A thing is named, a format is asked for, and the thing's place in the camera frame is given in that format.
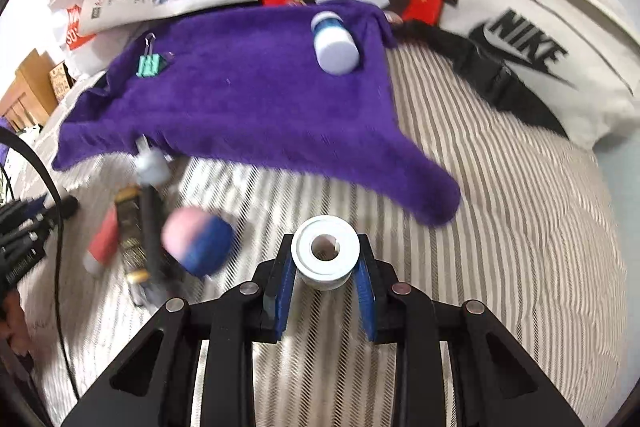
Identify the black and gold box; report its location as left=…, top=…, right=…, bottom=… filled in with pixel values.
left=114, top=187, right=151, bottom=283

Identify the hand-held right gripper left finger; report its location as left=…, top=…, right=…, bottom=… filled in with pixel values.
left=60, top=234, right=301, bottom=427

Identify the black cable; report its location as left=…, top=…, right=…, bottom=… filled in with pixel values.
left=0, top=129, right=81, bottom=400

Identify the wooden furniture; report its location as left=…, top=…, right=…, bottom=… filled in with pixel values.
left=0, top=49, right=76, bottom=132

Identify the person's left hand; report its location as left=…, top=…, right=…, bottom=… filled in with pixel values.
left=0, top=302, right=33, bottom=358

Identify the purple towel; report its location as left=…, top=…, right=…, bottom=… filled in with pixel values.
left=51, top=1, right=462, bottom=226

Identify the pink tube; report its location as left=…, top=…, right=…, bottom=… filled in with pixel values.
left=84, top=207, right=120, bottom=278

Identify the white canvas bag black logo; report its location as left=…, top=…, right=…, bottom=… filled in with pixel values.
left=440, top=0, right=640, bottom=150

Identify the pink and blue eraser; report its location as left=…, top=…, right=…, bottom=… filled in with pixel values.
left=162, top=207, right=236, bottom=278

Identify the white and blue bottle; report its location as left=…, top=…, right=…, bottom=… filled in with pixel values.
left=310, top=11, right=362, bottom=75

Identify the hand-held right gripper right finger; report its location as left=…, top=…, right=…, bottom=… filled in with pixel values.
left=352, top=249, right=586, bottom=427

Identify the green binder clip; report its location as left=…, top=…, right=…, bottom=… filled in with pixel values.
left=136, top=33, right=176, bottom=80

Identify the striped bedsheet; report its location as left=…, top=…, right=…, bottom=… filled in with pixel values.
left=20, top=42, right=628, bottom=427

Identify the small white plug night light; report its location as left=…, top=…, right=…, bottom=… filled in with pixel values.
left=135, top=134, right=168, bottom=185

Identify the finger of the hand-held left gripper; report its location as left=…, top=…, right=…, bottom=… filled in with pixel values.
left=0, top=194, right=79, bottom=233
left=0, top=227, right=53, bottom=290

